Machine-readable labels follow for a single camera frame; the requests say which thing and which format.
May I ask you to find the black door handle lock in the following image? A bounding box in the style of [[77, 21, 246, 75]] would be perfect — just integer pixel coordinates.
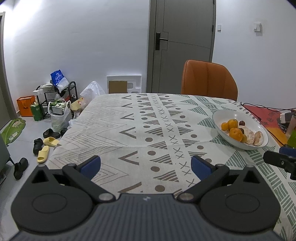
[[154, 32, 168, 51]]

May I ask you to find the black shoe near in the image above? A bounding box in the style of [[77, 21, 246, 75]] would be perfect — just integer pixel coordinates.
[[14, 158, 29, 180]]

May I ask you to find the yellow slipper near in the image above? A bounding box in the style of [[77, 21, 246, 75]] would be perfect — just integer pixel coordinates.
[[37, 146, 50, 163]]

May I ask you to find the small white wall switch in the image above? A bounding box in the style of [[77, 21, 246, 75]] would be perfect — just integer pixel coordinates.
[[217, 24, 222, 32]]

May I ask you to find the black shoe rack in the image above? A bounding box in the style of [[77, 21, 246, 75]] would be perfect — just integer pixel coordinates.
[[33, 81, 78, 119]]

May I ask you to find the orange paper bag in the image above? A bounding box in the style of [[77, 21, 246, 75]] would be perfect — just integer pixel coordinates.
[[16, 95, 36, 117]]

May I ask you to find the white ceramic bowl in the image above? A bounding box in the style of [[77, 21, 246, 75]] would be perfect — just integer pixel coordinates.
[[212, 109, 269, 151]]

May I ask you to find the small mandarin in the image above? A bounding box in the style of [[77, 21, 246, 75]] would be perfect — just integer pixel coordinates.
[[221, 122, 229, 131]]

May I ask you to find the patterned tablecloth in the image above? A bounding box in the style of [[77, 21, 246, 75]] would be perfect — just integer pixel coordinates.
[[46, 93, 295, 240]]

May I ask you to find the orange leather chair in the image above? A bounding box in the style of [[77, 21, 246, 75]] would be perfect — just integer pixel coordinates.
[[181, 59, 238, 101]]

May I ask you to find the white power adapter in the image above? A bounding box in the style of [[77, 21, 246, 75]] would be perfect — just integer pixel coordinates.
[[280, 111, 295, 124]]

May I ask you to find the clear plastic bag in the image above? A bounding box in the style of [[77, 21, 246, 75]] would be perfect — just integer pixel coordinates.
[[80, 81, 106, 104]]

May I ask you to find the black slipper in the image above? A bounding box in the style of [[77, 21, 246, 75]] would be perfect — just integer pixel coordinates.
[[33, 138, 43, 156], [43, 128, 61, 139]]

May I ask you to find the black slipper middle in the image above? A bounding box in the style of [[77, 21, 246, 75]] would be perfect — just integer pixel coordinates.
[[33, 138, 43, 156]]

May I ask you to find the blue white plastic bag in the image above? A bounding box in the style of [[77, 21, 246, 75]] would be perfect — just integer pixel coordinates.
[[51, 70, 69, 92]]

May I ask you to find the black slipper far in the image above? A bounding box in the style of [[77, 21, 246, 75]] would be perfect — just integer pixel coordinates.
[[43, 128, 61, 139]]

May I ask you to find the large orange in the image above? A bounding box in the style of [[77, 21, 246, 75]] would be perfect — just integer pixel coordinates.
[[229, 128, 243, 142], [227, 118, 238, 130]]

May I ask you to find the green floor mat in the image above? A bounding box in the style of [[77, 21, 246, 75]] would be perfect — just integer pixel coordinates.
[[1, 118, 26, 146]]

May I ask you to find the green paper bag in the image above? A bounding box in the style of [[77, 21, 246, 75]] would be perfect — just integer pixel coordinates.
[[30, 102, 44, 121]]

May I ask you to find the green-brown round fruit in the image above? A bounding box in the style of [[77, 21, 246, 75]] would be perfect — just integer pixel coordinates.
[[241, 134, 247, 143]]

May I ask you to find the white plastic bag with items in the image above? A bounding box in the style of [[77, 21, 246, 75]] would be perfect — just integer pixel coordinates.
[[48, 101, 72, 132]]

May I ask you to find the yellow slipper far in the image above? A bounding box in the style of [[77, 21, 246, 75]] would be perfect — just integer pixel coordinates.
[[43, 137, 59, 147]]

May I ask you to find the peeled pomelo piece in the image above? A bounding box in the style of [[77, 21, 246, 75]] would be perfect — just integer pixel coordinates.
[[242, 126, 255, 145], [253, 131, 264, 146]]

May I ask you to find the black cable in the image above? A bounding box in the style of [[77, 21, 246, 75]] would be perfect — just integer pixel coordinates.
[[240, 101, 296, 144]]

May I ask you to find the yellow slipper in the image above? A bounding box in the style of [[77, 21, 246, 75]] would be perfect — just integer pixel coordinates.
[[43, 137, 59, 147], [37, 146, 50, 163]]

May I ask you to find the grey door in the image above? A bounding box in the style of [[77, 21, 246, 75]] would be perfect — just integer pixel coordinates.
[[146, 1, 216, 93]]

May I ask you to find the red orange mat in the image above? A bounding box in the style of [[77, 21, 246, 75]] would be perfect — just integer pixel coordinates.
[[241, 103, 288, 146]]

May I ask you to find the green snack package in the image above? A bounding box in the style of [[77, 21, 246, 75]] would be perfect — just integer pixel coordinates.
[[285, 115, 296, 148]]

